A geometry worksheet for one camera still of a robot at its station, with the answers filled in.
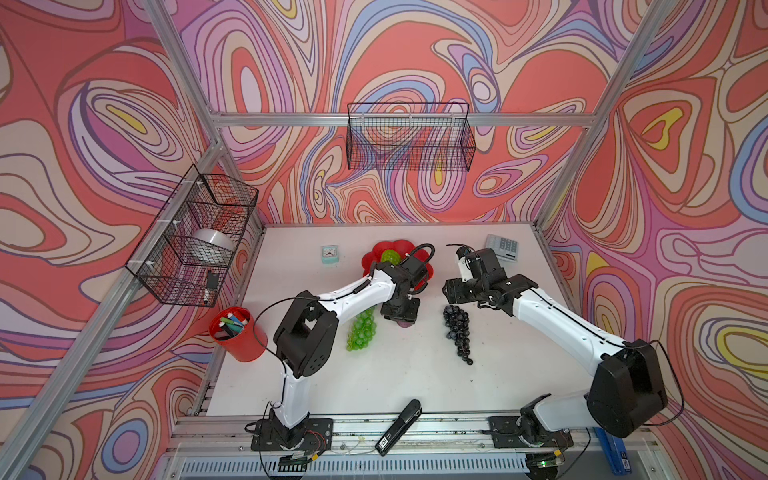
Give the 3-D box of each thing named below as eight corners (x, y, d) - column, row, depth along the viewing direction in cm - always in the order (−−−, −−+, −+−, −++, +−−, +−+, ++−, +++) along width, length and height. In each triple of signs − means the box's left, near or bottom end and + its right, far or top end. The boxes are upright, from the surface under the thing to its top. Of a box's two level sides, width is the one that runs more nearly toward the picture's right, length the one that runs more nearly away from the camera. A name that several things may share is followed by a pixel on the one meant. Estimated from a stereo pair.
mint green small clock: (320, 264, 110) (319, 260, 108) (322, 249, 114) (321, 245, 112) (337, 264, 110) (336, 260, 108) (339, 249, 114) (338, 245, 112)
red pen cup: (224, 362, 88) (200, 342, 76) (236, 329, 94) (215, 306, 83) (267, 362, 88) (249, 342, 76) (275, 329, 94) (260, 306, 83)
